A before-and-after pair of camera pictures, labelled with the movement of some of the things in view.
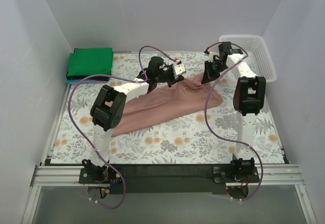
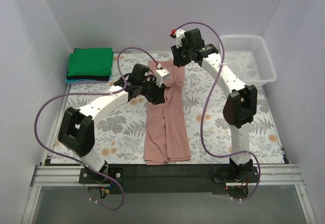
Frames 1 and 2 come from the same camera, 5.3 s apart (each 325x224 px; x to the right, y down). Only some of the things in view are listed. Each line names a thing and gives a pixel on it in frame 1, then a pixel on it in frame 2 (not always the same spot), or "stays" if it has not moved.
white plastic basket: (259, 58) stays
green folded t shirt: (90, 61) stays
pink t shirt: (183, 98) → (166, 137)
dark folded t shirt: (100, 78) stays
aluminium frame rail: (276, 176) stays
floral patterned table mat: (207, 137) stays
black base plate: (167, 178) stays
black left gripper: (171, 76) → (156, 95)
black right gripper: (209, 69) → (178, 56)
